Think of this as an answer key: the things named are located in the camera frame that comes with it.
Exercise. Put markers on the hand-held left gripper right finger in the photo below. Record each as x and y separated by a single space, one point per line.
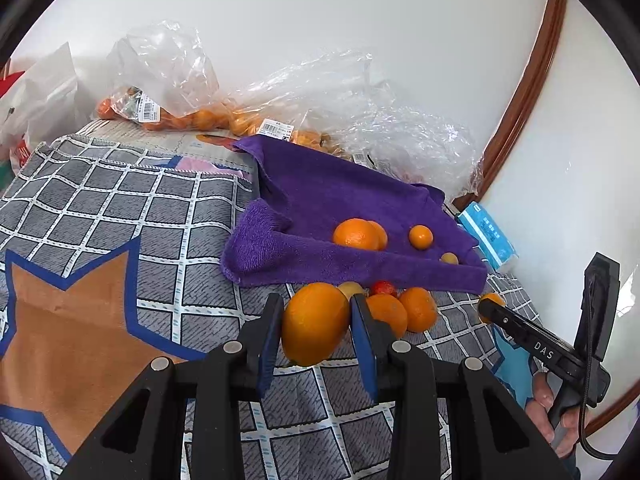
362 350

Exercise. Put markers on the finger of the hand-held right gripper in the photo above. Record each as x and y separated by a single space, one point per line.
505 322

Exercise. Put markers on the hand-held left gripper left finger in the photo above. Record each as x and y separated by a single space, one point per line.
270 350

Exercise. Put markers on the large orange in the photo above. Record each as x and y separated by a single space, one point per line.
315 325

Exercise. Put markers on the yellow-green plum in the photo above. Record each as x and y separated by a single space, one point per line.
350 289
449 258

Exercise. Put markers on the small red tomato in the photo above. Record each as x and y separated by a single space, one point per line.
384 288

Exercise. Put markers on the person's right hand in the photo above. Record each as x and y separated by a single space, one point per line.
540 400

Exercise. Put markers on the blue tissue pack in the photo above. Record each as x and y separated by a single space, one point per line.
487 237

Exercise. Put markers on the purple towel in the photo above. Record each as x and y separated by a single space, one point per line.
325 195

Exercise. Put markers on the grey checked star blanket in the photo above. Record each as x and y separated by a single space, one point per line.
125 240

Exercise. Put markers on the clear bag of red tomatoes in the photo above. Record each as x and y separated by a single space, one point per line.
425 145

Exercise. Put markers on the newspaper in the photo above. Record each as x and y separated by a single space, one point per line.
160 142

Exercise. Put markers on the clear bag of small oranges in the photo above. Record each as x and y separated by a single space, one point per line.
165 60

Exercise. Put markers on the white plastic bag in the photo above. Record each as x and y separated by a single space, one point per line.
40 95

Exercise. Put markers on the red paper bag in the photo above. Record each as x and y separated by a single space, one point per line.
10 85

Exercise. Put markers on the brown wooden door frame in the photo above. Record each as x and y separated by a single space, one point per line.
530 80

